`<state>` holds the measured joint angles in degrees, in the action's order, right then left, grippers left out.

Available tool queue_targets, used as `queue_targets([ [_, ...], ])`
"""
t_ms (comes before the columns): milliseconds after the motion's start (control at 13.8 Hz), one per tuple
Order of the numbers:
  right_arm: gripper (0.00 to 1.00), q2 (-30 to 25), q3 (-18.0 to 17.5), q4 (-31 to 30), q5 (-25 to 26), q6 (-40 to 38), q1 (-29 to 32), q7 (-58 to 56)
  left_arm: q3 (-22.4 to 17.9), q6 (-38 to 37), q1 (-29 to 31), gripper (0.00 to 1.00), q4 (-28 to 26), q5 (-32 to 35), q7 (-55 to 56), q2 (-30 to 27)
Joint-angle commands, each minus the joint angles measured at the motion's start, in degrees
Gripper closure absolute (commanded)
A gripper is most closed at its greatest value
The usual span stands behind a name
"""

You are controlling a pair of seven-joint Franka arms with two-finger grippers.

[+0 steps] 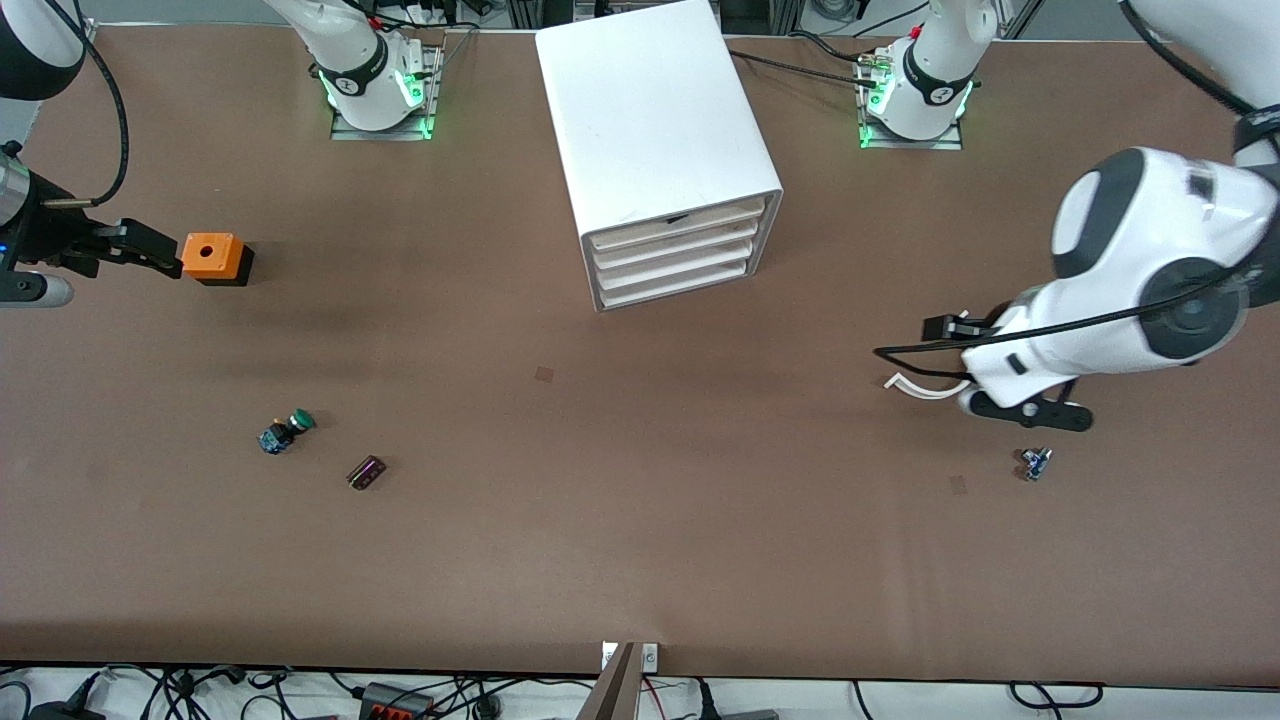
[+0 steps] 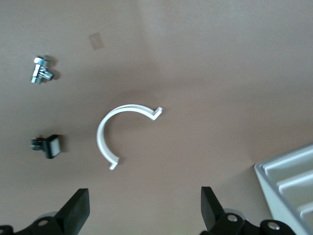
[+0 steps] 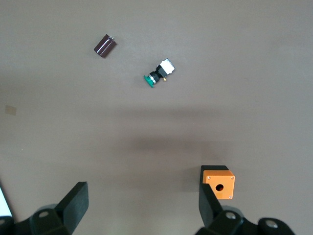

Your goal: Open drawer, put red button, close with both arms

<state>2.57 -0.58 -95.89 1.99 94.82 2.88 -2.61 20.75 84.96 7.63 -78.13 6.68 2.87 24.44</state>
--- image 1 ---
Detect white plastic drawer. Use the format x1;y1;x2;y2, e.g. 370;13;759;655
590;233;771;290
592;253;771;312
586;196;771;253
588;213;771;271

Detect green push button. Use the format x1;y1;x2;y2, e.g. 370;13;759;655
257;407;318;457

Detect white drawer cabinet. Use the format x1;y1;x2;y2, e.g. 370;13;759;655
535;0;785;313

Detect white curved plastic arc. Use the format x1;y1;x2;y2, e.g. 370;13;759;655
882;307;978;402

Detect black power strip red switches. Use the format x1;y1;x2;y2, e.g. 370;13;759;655
359;681;437;720

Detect orange button enclosure box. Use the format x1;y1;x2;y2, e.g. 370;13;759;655
179;232;255;289

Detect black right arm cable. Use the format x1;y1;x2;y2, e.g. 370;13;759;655
40;0;132;209

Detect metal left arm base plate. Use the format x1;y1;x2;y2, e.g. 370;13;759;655
856;55;964;152

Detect black table cable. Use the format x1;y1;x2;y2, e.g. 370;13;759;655
728;50;883;89
788;28;866;65

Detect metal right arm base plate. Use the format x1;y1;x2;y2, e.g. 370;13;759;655
328;40;447;143

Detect black looped floor cable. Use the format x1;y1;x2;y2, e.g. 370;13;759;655
1008;681;1105;712

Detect brown wooden post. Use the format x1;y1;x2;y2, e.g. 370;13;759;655
577;642;644;720

